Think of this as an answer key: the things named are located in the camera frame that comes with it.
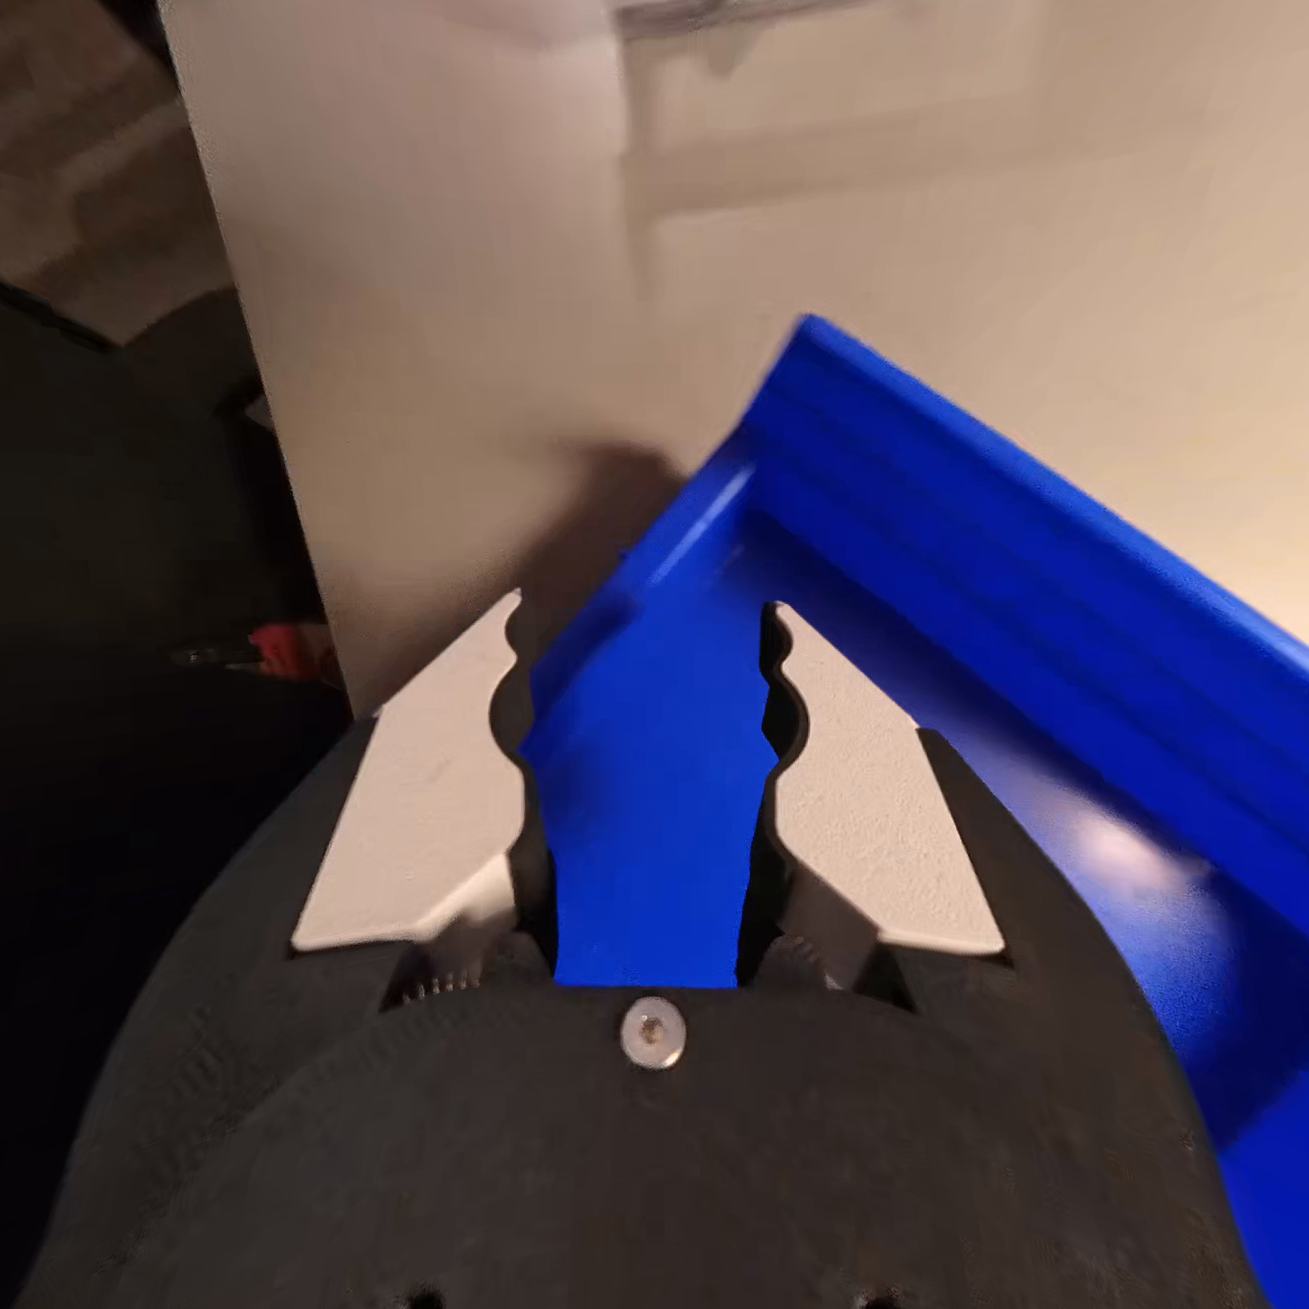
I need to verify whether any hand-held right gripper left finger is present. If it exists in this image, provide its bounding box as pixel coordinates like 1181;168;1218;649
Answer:
289;590;561;972

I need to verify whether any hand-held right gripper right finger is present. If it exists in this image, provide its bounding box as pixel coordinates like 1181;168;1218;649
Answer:
736;602;1008;989

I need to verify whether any blue plastic bin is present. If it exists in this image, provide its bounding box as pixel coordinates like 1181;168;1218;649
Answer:
517;315;1309;1309

